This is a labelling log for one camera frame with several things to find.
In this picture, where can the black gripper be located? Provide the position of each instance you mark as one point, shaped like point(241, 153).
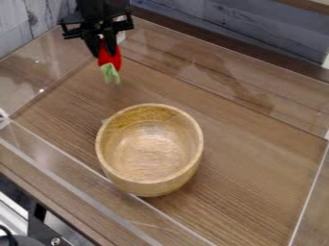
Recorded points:
point(120, 21)

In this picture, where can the red plush strawberry toy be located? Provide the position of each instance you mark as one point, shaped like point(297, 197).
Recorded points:
point(110, 63)

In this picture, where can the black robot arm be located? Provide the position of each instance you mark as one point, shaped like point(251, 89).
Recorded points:
point(96, 9)

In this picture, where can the wooden bowl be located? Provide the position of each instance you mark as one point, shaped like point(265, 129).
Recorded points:
point(150, 147)

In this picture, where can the black table leg bracket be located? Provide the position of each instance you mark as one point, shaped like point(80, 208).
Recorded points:
point(41, 231)

